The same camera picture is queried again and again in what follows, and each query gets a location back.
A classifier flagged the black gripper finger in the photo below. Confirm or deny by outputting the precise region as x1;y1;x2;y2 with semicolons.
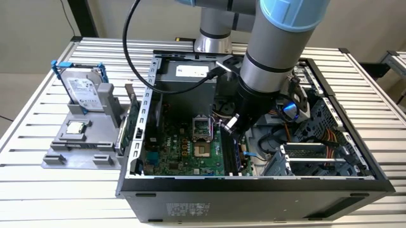
219;113;254;144

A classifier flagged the black round fan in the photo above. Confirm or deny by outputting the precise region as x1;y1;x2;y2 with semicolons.
215;101;238;117

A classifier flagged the metal socket cover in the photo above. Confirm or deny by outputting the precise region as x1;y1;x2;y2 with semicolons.
191;115;213;143

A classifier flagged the CPU socket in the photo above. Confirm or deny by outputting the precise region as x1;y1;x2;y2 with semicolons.
193;142;213;159

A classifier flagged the grey power supply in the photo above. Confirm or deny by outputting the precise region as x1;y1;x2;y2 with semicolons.
155;60;224;119

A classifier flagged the green motherboard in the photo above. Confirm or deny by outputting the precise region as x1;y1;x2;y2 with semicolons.
142;118;254;177

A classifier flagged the grey metal drive cage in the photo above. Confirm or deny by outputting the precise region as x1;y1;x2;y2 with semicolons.
292;59;325;95

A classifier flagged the grey disk bay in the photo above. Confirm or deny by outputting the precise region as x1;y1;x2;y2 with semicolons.
264;142;360;177

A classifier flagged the green graphics card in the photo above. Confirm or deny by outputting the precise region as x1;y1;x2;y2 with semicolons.
115;83;142;156

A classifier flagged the black PC case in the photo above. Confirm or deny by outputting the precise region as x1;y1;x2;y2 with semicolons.
114;49;397;224

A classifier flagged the grey parts rack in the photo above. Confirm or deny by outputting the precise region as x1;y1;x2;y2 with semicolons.
42;83;134;171

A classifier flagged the silver CPU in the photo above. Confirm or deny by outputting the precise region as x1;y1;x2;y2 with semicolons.
65;122;87;135

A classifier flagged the hard disk in blue carrier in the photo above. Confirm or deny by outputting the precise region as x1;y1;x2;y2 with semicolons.
51;60;111;114

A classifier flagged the locking lever wire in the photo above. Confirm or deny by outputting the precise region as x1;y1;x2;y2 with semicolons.
209;118;219;140

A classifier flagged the black wire loop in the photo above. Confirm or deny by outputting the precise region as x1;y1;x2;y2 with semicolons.
257;128;286;155

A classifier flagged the orange wire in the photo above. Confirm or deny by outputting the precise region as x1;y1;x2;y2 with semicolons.
284;123;293;143

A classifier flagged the yellow red wire bundle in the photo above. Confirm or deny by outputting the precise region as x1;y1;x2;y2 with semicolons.
317;129;340;160

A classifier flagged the thick black cable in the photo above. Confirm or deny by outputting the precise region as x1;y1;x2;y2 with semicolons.
122;0;224;95

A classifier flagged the black frame post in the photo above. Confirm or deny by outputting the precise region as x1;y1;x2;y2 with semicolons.
66;0;101;38

